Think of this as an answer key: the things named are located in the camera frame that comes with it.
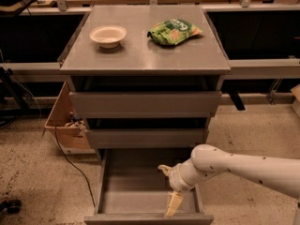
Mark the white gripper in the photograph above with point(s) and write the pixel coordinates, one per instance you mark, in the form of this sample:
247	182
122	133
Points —
175	178

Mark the grey bottom drawer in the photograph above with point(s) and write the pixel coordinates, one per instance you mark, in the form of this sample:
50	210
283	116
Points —
133	191

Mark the grey drawer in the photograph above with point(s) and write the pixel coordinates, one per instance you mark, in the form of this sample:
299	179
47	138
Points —
146	132
146	96
133	191

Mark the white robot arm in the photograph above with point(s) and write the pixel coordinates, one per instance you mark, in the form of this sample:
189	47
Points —
206	161

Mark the grey middle drawer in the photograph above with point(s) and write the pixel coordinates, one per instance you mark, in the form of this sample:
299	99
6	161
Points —
146	132

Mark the grey drawer cabinet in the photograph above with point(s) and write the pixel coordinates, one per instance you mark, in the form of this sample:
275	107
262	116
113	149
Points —
137	54

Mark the grey top drawer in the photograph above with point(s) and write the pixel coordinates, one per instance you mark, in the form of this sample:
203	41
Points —
146	96

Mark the wooden box on floor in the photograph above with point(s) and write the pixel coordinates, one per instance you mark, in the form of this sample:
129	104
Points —
61	125

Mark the green chip bag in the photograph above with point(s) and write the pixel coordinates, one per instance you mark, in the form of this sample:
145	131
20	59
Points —
173	31

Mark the white paper bowl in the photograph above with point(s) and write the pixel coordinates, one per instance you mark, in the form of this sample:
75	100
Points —
108	36

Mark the black caster wheel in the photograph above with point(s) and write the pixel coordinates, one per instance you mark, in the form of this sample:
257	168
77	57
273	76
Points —
12	206

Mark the grey metal rail frame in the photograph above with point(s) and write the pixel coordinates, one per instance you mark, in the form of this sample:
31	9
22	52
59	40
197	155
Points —
257	44

